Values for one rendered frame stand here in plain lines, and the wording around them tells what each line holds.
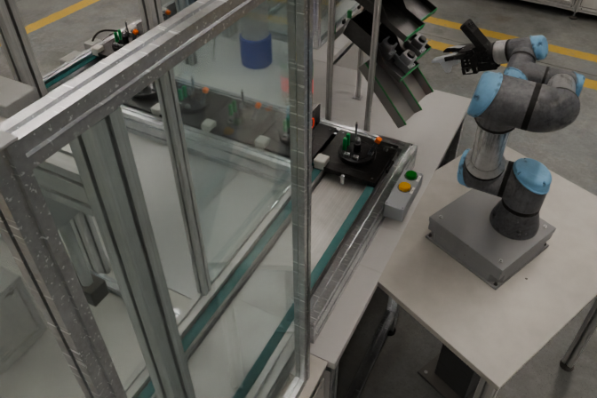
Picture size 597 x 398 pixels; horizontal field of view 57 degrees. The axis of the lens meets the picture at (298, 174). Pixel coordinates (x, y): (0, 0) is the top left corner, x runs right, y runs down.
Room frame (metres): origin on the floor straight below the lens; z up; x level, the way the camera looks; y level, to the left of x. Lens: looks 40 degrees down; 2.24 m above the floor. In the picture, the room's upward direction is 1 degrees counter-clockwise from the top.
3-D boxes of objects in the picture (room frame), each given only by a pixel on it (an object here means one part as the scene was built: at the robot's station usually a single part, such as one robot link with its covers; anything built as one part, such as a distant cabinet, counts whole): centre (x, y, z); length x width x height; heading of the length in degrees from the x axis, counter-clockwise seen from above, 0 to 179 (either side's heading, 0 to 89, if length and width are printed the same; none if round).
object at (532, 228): (1.25, -0.70, 1.00); 0.15 x 0.15 x 0.10
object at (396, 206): (1.42, -0.37, 0.93); 0.21 x 0.07 x 0.06; 152
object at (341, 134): (1.60, -0.22, 0.96); 0.24 x 0.24 x 0.02; 62
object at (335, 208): (1.34, -0.05, 0.91); 0.84 x 0.28 x 0.10; 152
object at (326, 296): (1.28, -0.22, 0.91); 0.89 x 0.06 x 0.11; 152
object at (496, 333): (1.29, -0.66, 0.84); 0.90 x 0.70 x 0.03; 128
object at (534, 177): (1.26, -0.69, 1.12); 0.13 x 0.12 x 0.14; 63
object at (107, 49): (2.47, 0.83, 1.01); 0.24 x 0.24 x 0.13; 62
